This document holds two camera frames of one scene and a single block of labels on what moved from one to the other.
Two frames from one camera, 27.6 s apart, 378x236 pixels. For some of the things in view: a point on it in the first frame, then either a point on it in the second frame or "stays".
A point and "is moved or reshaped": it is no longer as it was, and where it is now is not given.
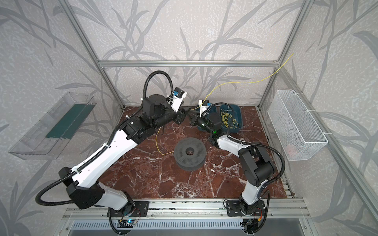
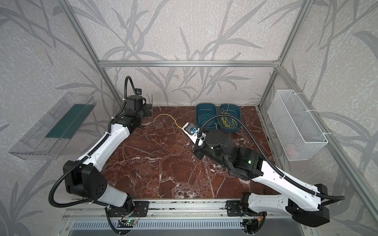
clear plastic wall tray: x=45 y=139 stays
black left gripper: x=179 y=116 → x=147 y=110
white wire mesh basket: x=299 y=134 stays
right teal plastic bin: x=226 y=116 stays
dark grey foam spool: x=190 y=162 is moved or reshaped
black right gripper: x=194 y=118 → x=199 y=150
